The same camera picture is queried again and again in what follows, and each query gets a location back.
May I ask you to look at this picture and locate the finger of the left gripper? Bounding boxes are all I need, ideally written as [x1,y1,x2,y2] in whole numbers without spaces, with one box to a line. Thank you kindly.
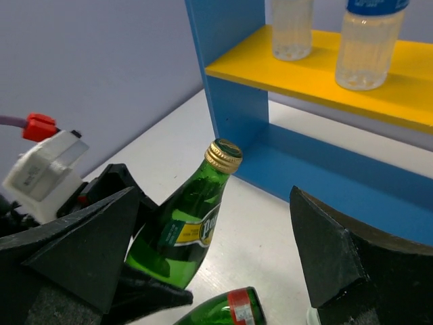
[101,264,193,324]

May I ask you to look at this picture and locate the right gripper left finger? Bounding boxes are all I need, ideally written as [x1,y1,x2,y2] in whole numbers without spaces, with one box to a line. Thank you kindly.
[1,188,139,324]

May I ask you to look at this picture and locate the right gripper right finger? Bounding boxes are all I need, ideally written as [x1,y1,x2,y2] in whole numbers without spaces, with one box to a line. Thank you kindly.
[290,186,432,324]

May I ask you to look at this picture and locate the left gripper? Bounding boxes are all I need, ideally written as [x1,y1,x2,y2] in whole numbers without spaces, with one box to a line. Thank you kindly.
[0,163,160,238]

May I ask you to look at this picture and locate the green glass bottle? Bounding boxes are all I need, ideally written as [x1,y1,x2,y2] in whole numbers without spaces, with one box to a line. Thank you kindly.
[175,286,267,325]
[126,138,243,289]

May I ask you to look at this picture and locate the green glass bottle front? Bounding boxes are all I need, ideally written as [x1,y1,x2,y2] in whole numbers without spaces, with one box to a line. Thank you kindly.
[175,286,267,325]

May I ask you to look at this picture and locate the Pocari Sweat bottle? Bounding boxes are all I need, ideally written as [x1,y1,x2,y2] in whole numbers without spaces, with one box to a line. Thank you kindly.
[335,0,409,91]
[271,0,314,61]

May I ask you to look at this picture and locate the blue and yellow shelf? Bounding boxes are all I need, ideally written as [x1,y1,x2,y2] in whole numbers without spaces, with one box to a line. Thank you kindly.
[186,1,432,244]

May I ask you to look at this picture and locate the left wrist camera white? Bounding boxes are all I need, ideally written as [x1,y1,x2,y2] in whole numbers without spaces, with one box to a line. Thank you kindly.
[3,131,89,224]

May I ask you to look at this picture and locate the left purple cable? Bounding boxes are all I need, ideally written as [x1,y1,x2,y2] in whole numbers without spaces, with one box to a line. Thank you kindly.
[0,112,60,142]

